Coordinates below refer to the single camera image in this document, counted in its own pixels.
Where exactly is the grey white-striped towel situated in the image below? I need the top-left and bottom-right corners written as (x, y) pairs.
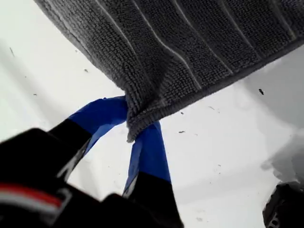
top-left (33, 0), bottom-right (304, 143)

